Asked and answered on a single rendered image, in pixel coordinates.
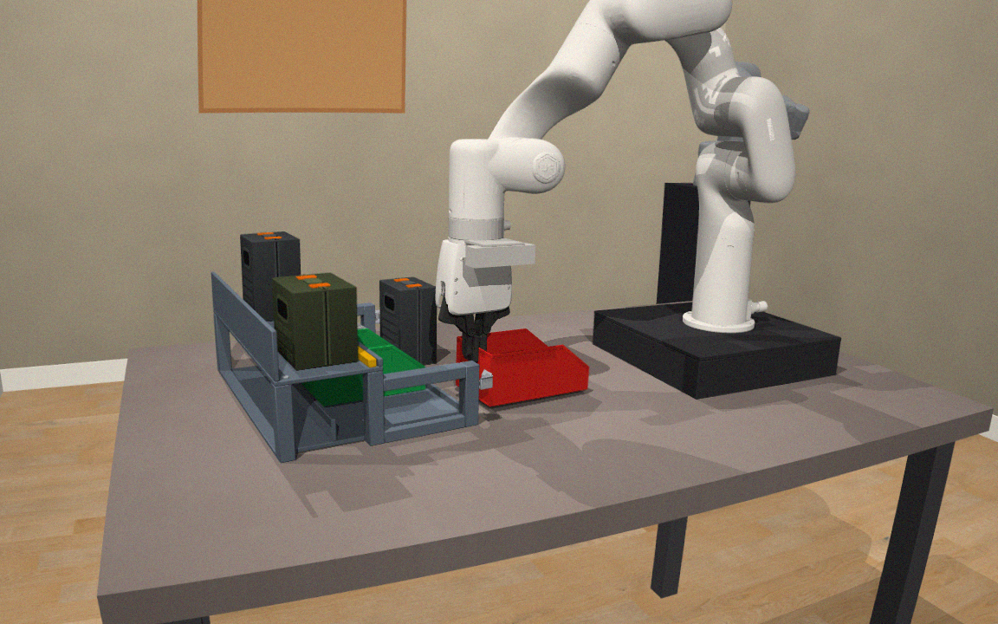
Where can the red bin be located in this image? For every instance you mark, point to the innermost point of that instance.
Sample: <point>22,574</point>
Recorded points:
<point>525,368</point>

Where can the olive green case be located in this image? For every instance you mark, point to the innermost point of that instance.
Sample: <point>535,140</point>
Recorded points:
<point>315,318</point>

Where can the yellow flat bar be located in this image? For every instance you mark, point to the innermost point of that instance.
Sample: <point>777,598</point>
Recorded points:
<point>366,358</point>

